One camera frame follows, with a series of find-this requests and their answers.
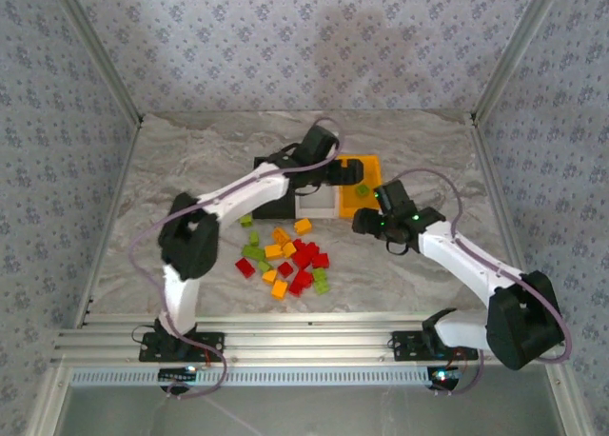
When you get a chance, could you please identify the orange plastic bin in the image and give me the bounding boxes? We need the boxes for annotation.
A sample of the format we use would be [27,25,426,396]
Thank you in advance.
[332,153,385,220]

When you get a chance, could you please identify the aluminium frame leg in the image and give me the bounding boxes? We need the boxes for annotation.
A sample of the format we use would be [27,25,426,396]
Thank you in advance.
[26,364,72,436]
[544,359,596,436]

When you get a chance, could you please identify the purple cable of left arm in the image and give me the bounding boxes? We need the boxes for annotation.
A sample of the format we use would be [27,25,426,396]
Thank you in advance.
[128,116,342,402]

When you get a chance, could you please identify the black plastic bin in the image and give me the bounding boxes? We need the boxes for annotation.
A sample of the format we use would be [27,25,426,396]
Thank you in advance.
[251,155,299,221]

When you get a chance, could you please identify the aluminium mounting rail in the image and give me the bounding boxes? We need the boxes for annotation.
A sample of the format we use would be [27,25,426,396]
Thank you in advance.
[49,314,570,367]

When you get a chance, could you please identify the slotted grey cable duct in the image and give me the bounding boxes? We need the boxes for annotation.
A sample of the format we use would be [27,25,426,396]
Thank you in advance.
[69,365,461,388]

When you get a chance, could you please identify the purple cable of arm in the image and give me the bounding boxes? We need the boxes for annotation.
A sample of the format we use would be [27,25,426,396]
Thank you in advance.
[128,116,342,402]
[392,168,574,397]

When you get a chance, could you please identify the white plastic bin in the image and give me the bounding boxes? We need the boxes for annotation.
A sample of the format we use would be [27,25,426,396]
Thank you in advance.
[293,187,342,220]

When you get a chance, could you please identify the small circuit board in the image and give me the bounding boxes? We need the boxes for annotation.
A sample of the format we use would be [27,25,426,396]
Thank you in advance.
[426,367,461,390]
[158,366,199,385]

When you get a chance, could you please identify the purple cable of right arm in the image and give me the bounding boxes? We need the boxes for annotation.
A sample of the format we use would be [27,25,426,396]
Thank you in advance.
[392,168,574,397]

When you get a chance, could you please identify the aluminium side rail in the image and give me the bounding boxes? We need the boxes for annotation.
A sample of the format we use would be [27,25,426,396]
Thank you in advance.
[470,120,534,278]
[75,120,144,327]

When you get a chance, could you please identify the aluminium frame post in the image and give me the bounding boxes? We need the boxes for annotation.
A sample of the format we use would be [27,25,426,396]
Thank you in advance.
[46,0,145,124]
[468,0,568,124]

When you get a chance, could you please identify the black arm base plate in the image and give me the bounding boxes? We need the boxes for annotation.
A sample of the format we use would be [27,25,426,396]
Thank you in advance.
[389,329,480,362]
[138,329,226,364]

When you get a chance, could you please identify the grey metal shelf panel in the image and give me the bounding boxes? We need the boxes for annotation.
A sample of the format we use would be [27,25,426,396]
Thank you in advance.
[59,386,570,436]

